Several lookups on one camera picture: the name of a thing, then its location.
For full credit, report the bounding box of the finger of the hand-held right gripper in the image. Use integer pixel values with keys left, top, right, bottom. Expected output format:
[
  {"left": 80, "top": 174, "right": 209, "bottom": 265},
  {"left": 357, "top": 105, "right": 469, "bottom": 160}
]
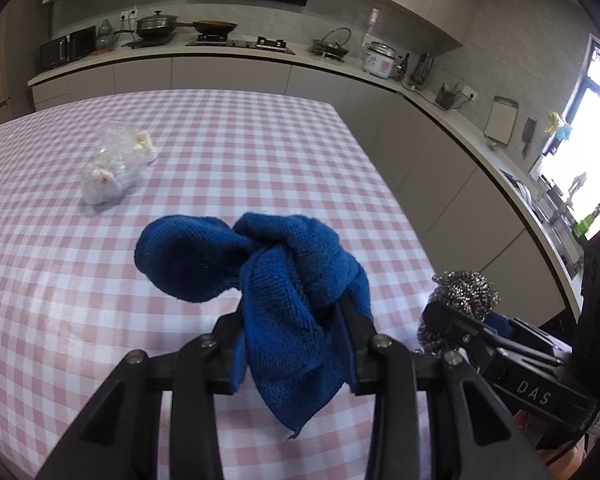
[
  {"left": 489, "top": 312, "right": 576, "bottom": 359},
  {"left": 422, "top": 301, "right": 564, "bottom": 369}
]

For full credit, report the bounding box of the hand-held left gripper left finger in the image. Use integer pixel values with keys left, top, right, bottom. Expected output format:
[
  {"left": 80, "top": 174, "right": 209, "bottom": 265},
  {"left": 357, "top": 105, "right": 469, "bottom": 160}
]
[{"left": 37, "top": 305, "right": 248, "bottom": 480}]

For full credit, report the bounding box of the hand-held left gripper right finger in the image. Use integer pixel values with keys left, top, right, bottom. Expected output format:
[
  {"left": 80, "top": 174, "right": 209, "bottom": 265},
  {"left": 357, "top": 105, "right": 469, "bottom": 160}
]
[{"left": 337, "top": 292, "right": 538, "bottom": 480}]

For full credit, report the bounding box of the steel wool scrubber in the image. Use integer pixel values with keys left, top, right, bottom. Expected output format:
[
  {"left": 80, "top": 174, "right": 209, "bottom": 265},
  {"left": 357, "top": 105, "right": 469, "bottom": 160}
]
[{"left": 417, "top": 270, "right": 502, "bottom": 358}]

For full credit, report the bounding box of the blue microfibre cloth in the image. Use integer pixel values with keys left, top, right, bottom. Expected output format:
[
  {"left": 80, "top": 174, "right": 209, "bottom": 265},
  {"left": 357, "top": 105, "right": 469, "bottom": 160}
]
[{"left": 134, "top": 212, "right": 376, "bottom": 441}]

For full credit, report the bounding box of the person's right hand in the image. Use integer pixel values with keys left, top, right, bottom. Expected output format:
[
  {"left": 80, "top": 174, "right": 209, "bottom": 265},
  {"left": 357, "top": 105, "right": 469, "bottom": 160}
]
[{"left": 534, "top": 441, "right": 588, "bottom": 480}]

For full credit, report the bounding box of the black cleaver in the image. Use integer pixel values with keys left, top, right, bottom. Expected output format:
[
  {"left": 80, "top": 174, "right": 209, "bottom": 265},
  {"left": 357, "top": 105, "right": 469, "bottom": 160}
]
[{"left": 521, "top": 117, "right": 537, "bottom": 158}]

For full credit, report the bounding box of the pink checkered tablecloth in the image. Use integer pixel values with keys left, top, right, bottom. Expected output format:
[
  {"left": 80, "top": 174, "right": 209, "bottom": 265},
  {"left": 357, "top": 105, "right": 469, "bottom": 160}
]
[{"left": 0, "top": 89, "right": 443, "bottom": 480}]

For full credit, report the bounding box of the white cutting board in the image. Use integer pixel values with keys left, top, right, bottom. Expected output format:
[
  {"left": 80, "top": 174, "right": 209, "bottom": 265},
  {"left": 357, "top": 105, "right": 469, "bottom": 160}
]
[{"left": 484, "top": 95, "right": 519, "bottom": 145}]

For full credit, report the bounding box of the kitchen window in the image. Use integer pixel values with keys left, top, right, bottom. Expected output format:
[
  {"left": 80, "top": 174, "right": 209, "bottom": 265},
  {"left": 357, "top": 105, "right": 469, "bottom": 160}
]
[{"left": 530, "top": 32, "right": 600, "bottom": 221}]

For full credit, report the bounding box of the clear plastic bag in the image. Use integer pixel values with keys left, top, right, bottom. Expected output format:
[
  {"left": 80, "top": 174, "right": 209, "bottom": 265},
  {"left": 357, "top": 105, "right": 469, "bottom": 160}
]
[{"left": 81, "top": 121, "right": 148, "bottom": 206}]

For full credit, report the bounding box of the dark utensil holder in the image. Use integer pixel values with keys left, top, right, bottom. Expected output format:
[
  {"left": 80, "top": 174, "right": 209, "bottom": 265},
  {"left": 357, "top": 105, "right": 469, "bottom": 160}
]
[{"left": 435, "top": 82, "right": 463, "bottom": 110}]

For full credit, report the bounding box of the white rice cooker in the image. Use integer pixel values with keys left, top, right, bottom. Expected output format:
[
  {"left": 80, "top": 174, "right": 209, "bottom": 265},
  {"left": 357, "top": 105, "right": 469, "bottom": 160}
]
[{"left": 362, "top": 40, "right": 398, "bottom": 78}]

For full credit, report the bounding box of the black gas stove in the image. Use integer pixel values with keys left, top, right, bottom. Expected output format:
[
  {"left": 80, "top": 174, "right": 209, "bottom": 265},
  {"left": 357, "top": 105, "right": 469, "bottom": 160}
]
[{"left": 186, "top": 34, "right": 297, "bottom": 56}]

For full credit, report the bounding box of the black induction cooker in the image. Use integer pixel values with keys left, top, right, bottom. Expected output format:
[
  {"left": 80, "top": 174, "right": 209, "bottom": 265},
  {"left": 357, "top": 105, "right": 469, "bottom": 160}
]
[{"left": 125, "top": 35, "right": 173, "bottom": 50}]

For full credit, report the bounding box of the black frying pan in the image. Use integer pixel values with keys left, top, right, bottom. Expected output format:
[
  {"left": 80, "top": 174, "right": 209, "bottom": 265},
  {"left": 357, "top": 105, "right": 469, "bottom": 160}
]
[{"left": 176, "top": 19, "right": 239, "bottom": 36}]

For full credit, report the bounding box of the lidded grey cooking pot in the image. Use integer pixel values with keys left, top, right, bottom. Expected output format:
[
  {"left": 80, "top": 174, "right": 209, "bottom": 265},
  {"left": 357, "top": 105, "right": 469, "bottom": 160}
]
[{"left": 136, "top": 10, "right": 178, "bottom": 39}]

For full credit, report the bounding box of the green ceramic vase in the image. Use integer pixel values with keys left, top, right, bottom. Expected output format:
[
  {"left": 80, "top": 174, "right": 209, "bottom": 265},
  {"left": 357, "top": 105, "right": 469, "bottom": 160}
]
[{"left": 96, "top": 19, "right": 116, "bottom": 51}]

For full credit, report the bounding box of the black toaster oven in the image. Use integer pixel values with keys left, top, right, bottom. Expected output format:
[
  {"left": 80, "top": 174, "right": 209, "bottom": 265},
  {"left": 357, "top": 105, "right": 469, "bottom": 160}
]
[{"left": 67, "top": 26, "right": 97, "bottom": 61}]

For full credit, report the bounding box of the black microwave oven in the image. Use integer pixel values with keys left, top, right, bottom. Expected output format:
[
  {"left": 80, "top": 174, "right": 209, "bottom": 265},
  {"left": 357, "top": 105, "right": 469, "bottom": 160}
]
[{"left": 40, "top": 35, "right": 72, "bottom": 72}]

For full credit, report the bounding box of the metal kettle with handle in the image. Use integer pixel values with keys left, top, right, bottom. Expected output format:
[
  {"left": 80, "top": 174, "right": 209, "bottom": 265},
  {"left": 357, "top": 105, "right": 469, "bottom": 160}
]
[{"left": 311, "top": 27, "right": 352, "bottom": 61}]

